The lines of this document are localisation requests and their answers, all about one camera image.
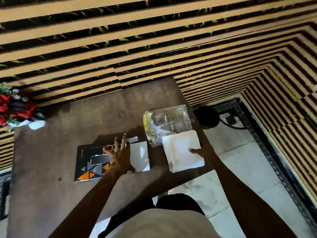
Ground person's right forearm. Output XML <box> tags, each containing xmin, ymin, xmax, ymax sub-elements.
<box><xmin>211</xmin><ymin>160</ymin><xmax>299</xmax><ymax>238</ymax></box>

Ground clear plastic bag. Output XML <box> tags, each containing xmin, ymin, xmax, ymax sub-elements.
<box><xmin>143</xmin><ymin>104</ymin><xmax>193</xmax><ymax>147</ymax></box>

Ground person's beige shirt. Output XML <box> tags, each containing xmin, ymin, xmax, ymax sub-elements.
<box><xmin>106</xmin><ymin>208</ymin><xmax>221</xmax><ymax>238</ymax></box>

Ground person's left forearm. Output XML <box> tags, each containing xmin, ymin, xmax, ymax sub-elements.
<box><xmin>49</xmin><ymin>170</ymin><xmax>128</xmax><ymax>238</ymax></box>

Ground dark grey card strip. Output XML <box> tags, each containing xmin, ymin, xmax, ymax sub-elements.
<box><xmin>90</xmin><ymin>153</ymin><xmax>111</xmax><ymax>165</ymax></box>

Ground black box with orange triangles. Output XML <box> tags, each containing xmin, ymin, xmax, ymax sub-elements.
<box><xmin>74</xmin><ymin>143</ymin><xmax>130</xmax><ymax>184</ymax></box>

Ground white flower vase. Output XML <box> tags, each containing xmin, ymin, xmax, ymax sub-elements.
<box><xmin>7</xmin><ymin>112</ymin><xmax>47</xmax><ymax>131</ymax></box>

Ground dark metal furniture frame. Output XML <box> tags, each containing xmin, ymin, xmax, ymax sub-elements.
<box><xmin>0</xmin><ymin>172</ymin><xmax>11</xmax><ymax>221</ymax></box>

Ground round black floor object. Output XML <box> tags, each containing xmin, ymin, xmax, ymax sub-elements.
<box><xmin>193</xmin><ymin>105</ymin><xmax>220</xmax><ymax>130</ymax></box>

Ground person's left hand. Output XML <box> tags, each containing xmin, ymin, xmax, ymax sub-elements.
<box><xmin>103</xmin><ymin>133</ymin><xmax>136</xmax><ymax>174</ymax></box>

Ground red artificial flower bouquet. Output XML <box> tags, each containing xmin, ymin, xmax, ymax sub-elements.
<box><xmin>0</xmin><ymin>82</ymin><xmax>40</xmax><ymax>132</ymax></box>

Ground person's black shorts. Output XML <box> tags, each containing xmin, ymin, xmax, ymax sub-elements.
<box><xmin>98</xmin><ymin>193</ymin><xmax>206</xmax><ymax>238</ymax></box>

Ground person's right hand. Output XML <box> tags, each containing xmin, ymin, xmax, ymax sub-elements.
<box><xmin>189</xmin><ymin>144</ymin><xmax>220</xmax><ymax>167</ymax></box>

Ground black power cable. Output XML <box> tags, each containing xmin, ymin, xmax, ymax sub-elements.
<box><xmin>219</xmin><ymin>114</ymin><xmax>249</xmax><ymax>130</ymax></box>

